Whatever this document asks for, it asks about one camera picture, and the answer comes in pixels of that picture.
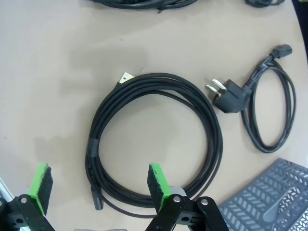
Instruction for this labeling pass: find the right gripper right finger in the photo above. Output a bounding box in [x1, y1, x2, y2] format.
[144, 163, 229, 231]

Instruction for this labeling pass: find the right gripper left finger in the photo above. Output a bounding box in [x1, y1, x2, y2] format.
[7, 163, 57, 231]

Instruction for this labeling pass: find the black USB cable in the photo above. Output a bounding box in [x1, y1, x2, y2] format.
[84, 71, 224, 219]

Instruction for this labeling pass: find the black power cable with plug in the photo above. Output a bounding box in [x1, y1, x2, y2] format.
[205, 44, 297, 154]
[90, 0, 199, 14]

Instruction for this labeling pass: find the grey perforated plastic basket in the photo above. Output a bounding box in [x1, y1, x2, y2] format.
[218, 157, 308, 231]

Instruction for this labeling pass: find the thin black coiled cable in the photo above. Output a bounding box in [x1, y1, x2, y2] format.
[244, 0, 282, 6]

